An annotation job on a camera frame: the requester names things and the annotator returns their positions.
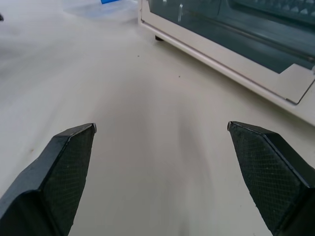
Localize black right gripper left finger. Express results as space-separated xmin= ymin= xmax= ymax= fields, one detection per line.
xmin=0 ymin=122 xmax=97 ymax=236

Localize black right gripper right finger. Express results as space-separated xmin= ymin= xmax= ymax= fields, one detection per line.
xmin=227 ymin=120 xmax=315 ymax=236

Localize white toaster oven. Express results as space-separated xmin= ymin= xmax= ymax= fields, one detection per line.
xmin=137 ymin=0 xmax=315 ymax=106

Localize clear plastic container blue lid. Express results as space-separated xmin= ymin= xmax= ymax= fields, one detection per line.
xmin=63 ymin=0 xmax=142 ymax=21

